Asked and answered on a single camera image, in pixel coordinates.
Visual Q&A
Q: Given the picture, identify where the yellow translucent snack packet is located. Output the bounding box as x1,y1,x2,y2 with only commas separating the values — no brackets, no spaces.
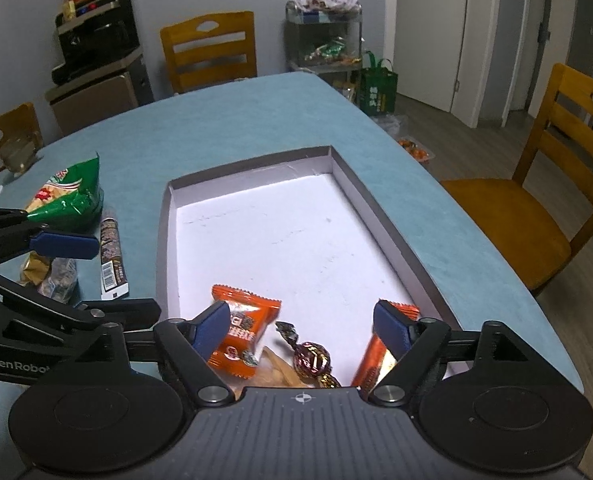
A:
254,347,307,390

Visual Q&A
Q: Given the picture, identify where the clear box of oranges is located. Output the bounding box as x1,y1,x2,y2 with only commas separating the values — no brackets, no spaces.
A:
397,136,435,163

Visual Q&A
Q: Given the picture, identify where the green chip bag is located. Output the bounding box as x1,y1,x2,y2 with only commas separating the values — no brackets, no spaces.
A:
25,152,104,226

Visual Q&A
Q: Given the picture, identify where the white door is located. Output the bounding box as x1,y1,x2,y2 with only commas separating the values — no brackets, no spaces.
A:
451,0,532,128

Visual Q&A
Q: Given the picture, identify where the long orange snack packet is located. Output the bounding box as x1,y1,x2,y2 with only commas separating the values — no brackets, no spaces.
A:
351,300,421,391

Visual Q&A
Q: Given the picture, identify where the green tote bag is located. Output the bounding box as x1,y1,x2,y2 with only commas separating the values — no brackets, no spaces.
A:
359,51,399,115

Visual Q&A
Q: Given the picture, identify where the clear plastic bag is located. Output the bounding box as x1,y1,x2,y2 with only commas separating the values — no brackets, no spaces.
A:
377,114,410,138

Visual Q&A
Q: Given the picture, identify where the clear peanut packet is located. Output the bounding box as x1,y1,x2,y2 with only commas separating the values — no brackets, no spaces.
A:
37,257,80,305

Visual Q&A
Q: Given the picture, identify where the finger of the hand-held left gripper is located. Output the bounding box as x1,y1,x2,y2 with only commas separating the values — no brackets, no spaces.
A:
0,266,161,333
0,202,101,267

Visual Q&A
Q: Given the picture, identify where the glass jar on table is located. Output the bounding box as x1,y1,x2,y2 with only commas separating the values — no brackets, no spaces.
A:
0,135,44,176

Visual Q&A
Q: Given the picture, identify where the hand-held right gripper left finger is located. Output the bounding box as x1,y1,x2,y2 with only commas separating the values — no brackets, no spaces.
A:
71,300,236,407

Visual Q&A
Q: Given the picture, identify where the small orange snack packet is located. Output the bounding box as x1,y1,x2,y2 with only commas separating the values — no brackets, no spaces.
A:
207,284,282,378

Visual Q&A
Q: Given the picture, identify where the tan snack packet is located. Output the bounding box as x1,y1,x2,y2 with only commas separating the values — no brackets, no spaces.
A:
19,252,52,288

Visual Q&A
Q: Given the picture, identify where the wooden chair with slatted back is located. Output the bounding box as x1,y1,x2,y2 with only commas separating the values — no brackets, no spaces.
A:
441,62,593,297
160,11,258,96

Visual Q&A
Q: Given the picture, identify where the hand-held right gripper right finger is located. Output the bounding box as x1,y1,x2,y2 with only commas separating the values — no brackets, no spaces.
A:
368,299,533,407

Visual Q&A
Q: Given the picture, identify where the black tea bar machine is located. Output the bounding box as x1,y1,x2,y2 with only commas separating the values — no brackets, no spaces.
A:
45,0,154,136

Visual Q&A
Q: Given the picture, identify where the brown tube snack pack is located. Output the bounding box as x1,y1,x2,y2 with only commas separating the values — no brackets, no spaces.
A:
99,217,130,302

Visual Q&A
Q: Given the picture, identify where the red chocolate candy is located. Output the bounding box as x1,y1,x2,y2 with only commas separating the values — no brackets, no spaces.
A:
275,321,342,390

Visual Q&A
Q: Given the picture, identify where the metal trolley cart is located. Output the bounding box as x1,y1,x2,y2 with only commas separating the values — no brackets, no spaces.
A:
284,0,365,78

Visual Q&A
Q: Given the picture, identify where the white cardboard box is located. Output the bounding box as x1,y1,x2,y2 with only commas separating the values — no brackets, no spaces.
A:
156,145,461,391

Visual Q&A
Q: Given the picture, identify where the wooden chair with round hole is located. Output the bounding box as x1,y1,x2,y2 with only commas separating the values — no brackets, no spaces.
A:
0,102,44,183

